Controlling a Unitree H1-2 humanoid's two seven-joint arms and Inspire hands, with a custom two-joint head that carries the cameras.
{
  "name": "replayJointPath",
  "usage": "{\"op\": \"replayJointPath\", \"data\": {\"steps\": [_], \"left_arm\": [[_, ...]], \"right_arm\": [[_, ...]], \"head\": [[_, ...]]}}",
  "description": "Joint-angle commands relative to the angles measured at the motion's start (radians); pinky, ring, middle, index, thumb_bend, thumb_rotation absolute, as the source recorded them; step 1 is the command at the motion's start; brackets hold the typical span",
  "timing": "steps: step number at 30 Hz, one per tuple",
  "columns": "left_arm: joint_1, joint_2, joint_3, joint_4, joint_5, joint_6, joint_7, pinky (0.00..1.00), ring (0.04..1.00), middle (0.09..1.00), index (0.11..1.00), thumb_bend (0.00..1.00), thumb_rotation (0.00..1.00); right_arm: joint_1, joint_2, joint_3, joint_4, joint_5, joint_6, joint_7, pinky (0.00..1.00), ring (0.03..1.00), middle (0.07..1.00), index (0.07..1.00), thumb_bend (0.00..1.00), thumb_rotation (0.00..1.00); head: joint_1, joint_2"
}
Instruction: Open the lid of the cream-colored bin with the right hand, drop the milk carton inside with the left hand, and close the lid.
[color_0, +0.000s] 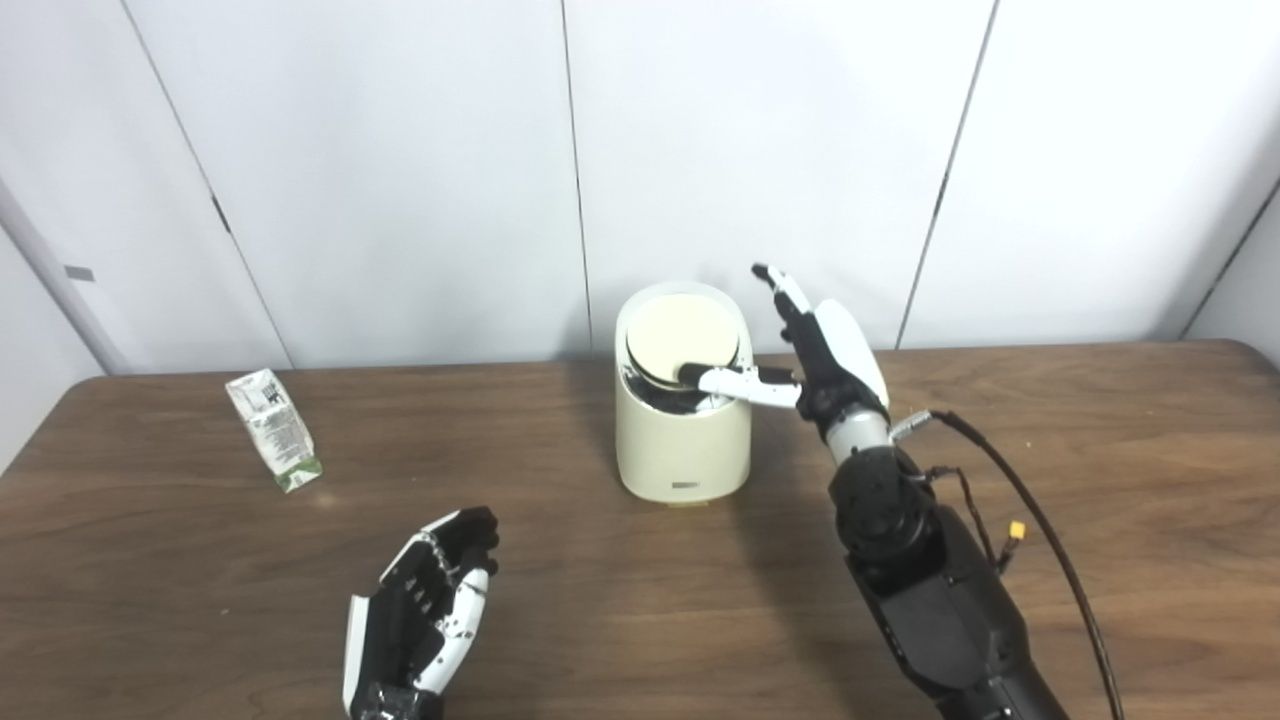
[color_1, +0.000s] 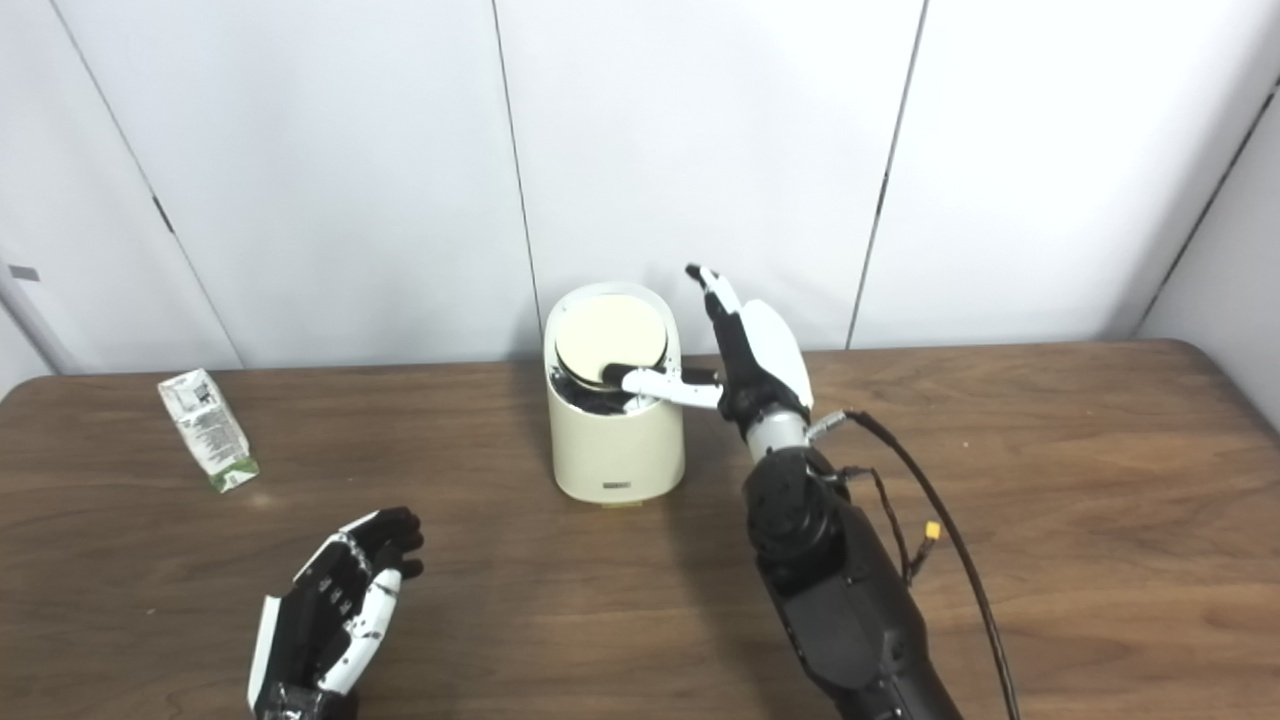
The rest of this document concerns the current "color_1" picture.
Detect thin wire with yellow connector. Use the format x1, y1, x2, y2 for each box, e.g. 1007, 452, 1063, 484
820, 465, 943, 586

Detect white green milk carton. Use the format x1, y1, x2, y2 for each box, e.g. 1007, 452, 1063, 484
157, 368, 260, 494

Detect cream round bin lid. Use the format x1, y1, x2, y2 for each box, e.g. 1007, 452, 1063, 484
553, 294, 669, 389

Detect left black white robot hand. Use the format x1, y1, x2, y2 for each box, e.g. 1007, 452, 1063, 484
247, 506, 425, 720

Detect cream-colored bin body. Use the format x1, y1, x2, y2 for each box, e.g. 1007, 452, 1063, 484
543, 281, 687, 509

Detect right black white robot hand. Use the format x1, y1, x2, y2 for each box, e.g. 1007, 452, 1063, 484
603, 263, 816, 428

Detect black bin liner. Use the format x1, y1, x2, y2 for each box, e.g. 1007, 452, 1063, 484
548, 368, 681, 417

